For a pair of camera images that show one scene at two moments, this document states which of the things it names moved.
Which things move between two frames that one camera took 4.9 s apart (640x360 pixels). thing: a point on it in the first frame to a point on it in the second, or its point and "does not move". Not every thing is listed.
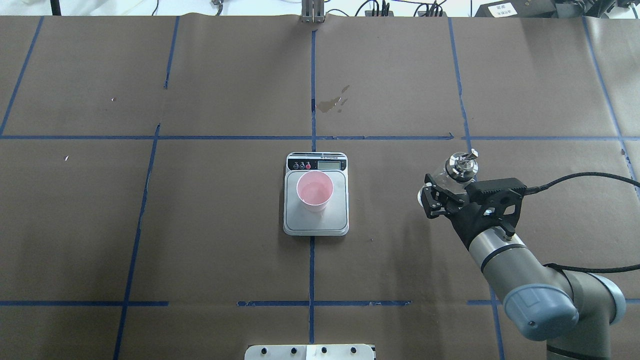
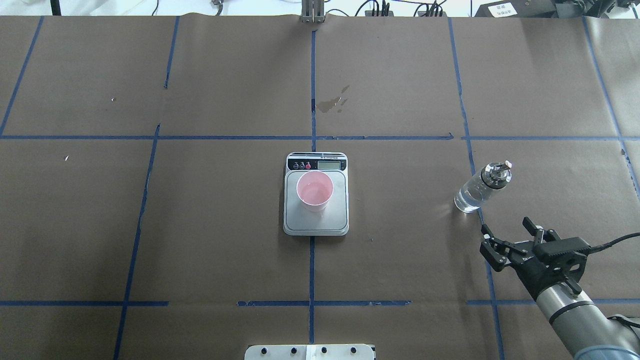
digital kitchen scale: [333, 220] does not move
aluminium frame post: [312, 11] does not move
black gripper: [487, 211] to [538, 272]
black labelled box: [517, 9] does not move
